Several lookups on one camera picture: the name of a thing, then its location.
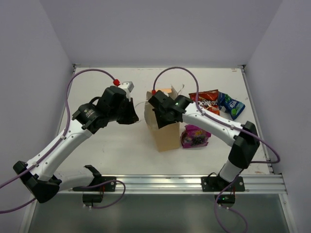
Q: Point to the purple snack bag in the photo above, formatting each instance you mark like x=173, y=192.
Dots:
x=194, y=137

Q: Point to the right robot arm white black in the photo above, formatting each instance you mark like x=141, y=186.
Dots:
x=242, y=138

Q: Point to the blue snack bag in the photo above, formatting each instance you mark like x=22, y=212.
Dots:
x=232, y=106

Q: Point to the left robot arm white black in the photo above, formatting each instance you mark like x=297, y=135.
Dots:
x=41, y=175

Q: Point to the brown paper bag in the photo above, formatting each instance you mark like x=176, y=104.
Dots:
x=168, y=137

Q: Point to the red Doritos chip bag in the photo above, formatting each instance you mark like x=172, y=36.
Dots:
x=209, y=101

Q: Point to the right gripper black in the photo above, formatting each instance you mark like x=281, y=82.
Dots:
x=162, y=113

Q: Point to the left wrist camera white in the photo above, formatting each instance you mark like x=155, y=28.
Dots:
x=127, y=86

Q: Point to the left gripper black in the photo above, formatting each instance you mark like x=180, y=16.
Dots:
x=125, y=109

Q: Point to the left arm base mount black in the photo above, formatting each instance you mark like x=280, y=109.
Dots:
x=98, y=186

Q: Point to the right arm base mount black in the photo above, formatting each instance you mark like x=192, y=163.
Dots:
x=214, y=184

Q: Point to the aluminium front rail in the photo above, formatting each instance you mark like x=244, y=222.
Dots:
x=193, y=184

